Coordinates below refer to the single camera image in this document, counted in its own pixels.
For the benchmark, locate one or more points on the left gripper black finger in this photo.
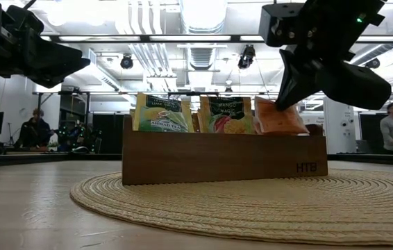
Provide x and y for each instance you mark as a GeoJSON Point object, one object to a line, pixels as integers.
{"type": "Point", "coordinates": [54, 64]}

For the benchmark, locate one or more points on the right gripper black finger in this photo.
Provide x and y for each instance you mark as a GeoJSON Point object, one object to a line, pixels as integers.
{"type": "Point", "coordinates": [299, 80]}

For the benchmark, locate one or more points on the bright orange tea sachet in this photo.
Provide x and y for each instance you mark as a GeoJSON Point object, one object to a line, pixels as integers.
{"type": "Point", "coordinates": [281, 121]}

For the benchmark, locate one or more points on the yellow red fruit tea bag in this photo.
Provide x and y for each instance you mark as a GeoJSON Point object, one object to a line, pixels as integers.
{"type": "Point", "coordinates": [226, 118]}

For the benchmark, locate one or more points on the brown wooden tea organizer box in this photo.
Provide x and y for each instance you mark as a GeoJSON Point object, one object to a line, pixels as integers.
{"type": "Point", "coordinates": [224, 158]}

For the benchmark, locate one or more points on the green lemon lime tea bag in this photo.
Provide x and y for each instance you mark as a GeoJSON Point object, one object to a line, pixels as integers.
{"type": "Point", "coordinates": [161, 116]}

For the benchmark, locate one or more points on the black ceiling spotlight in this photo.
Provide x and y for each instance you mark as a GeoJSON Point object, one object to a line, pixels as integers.
{"type": "Point", "coordinates": [373, 63]}
{"type": "Point", "coordinates": [126, 62]}
{"type": "Point", "coordinates": [246, 59]}

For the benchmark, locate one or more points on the white round column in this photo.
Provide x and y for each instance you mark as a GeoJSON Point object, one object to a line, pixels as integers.
{"type": "Point", "coordinates": [337, 139]}

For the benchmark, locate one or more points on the black partition panel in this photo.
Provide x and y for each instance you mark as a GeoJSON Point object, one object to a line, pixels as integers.
{"type": "Point", "coordinates": [370, 128]}

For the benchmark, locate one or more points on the black overhead light bar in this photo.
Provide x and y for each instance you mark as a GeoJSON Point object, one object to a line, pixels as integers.
{"type": "Point", "coordinates": [182, 39]}

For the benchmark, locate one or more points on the round woven straw placemat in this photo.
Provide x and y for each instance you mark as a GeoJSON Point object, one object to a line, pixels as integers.
{"type": "Point", "coordinates": [252, 208]}

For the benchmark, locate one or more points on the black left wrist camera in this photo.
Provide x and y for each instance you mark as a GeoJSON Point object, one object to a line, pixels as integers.
{"type": "Point", "coordinates": [24, 19]}

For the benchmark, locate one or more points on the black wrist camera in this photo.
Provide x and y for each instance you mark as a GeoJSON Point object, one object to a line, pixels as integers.
{"type": "Point", "coordinates": [24, 19]}
{"type": "Point", "coordinates": [280, 26]}

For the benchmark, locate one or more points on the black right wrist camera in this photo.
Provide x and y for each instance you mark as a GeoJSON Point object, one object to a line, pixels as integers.
{"type": "Point", "coordinates": [280, 26]}

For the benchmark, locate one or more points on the black aluminium rig frame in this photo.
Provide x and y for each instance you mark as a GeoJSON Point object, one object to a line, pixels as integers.
{"type": "Point", "coordinates": [37, 159]}

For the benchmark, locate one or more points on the silver ventilation duct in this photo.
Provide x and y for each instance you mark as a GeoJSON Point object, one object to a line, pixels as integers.
{"type": "Point", "coordinates": [201, 57]}

